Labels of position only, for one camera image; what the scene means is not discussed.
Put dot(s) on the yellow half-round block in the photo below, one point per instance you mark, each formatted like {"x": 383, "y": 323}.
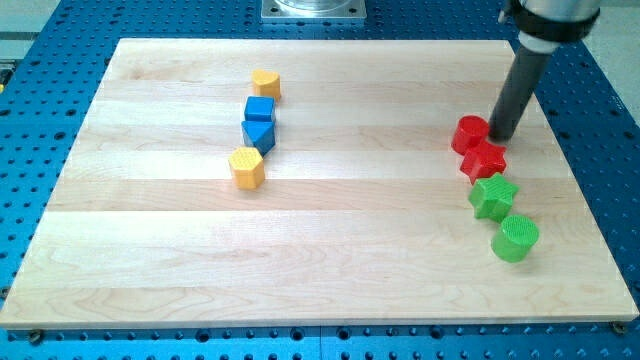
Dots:
{"x": 266, "y": 83}

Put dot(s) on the green star block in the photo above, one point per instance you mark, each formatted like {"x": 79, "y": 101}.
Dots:
{"x": 493, "y": 197}

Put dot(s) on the blue cube block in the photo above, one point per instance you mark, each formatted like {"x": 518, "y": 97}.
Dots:
{"x": 260, "y": 109}

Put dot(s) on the green cylinder block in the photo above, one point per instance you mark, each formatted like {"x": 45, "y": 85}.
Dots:
{"x": 516, "y": 235}

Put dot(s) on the red star block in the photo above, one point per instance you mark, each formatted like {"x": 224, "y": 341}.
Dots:
{"x": 483, "y": 161}

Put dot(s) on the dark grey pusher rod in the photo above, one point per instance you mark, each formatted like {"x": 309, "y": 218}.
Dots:
{"x": 522, "y": 79}

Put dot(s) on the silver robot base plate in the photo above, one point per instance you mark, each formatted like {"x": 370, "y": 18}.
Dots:
{"x": 313, "y": 9}

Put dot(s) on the light wooden board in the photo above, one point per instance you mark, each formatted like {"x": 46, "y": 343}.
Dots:
{"x": 362, "y": 218}

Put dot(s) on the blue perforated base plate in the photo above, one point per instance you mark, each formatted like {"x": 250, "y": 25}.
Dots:
{"x": 50, "y": 92}

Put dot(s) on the red cylinder block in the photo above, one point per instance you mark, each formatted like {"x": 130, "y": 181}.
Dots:
{"x": 469, "y": 132}

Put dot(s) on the blue triangle block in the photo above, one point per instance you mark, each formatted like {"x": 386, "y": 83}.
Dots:
{"x": 260, "y": 135}

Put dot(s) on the yellow hexagon block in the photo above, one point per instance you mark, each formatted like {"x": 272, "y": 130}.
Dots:
{"x": 247, "y": 168}

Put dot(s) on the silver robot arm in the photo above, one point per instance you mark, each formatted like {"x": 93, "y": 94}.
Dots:
{"x": 546, "y": 24}

